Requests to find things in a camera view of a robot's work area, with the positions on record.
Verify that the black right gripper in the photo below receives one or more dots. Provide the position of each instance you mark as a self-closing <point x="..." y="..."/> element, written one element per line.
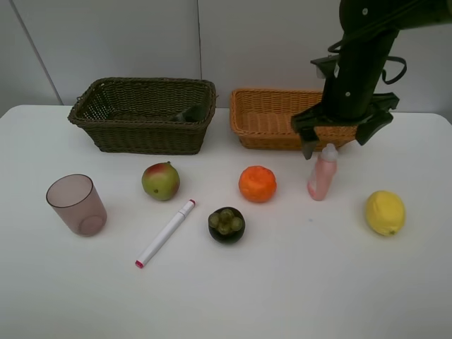
<point x="348" y="99"/>

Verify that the yellow lemon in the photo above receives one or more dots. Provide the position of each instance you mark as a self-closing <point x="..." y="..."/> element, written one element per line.
<point x="385" y="213"/>

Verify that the orange tangerine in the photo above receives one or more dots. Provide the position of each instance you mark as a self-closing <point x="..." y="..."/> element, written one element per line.
<point x="257" y="184"/>

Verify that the dark green pump bottle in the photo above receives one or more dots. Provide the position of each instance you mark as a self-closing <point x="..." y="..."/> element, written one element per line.
<point x="194" y="114"/>

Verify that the dark purple mangosteen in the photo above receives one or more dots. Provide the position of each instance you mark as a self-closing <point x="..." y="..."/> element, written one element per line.
<point x="226" y="225"/>

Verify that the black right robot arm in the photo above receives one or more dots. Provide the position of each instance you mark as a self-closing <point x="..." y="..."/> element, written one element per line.
<point x="371" y="27"/>

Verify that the orange wicker basket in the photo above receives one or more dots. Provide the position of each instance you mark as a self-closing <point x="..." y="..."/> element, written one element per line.
<point x="261" y="118"/>

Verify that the green red mango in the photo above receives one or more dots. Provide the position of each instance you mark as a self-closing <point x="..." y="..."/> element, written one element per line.
<point x="161" y="181"/>

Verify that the dark brown wicker basket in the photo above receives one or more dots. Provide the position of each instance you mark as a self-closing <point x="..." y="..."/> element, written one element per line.
<point x="132" y="115"/>

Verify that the white marker pink caps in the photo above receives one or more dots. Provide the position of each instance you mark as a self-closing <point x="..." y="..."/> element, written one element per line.
<point x="165" y="234"/>

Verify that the translucent pink plastic cup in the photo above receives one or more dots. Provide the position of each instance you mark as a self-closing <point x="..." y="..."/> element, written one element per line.
<point x="76" y="201"/>

